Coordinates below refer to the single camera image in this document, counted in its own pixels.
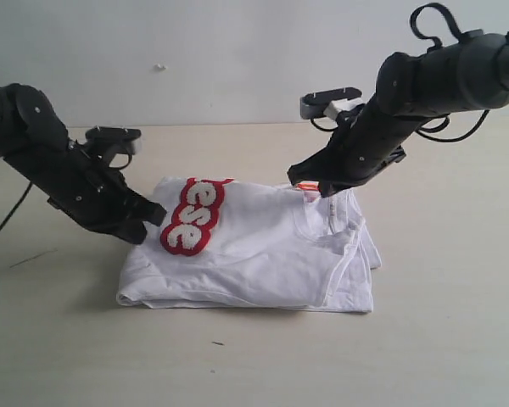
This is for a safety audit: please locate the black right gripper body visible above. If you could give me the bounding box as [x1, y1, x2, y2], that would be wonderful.
[322, 109, 408, 192]

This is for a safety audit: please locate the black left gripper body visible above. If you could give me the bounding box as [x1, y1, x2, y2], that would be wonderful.
[46, 148, 137, 234]

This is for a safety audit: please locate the white t-shirt red Chinese patch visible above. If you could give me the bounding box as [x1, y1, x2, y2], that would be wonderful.
[116, 177, 381, 314]

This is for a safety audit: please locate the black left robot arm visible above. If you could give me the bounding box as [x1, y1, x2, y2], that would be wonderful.
[0, 83, 166, 245]

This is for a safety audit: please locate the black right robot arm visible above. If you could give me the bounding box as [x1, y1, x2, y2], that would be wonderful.
[288, 3, 509, 197]

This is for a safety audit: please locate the black left camera cable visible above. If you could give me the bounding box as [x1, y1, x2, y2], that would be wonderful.
[0, 181, 33, 247]

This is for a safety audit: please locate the black camera cable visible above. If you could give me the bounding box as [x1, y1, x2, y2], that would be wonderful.
[415, 108, 491, 143]
[0, 181, 33, 247]

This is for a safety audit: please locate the black right camera cable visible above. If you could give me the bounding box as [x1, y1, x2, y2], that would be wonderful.
[415, 108, 491, 143]

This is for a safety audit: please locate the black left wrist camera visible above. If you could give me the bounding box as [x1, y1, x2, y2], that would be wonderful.
[84, 126, 142, 156]

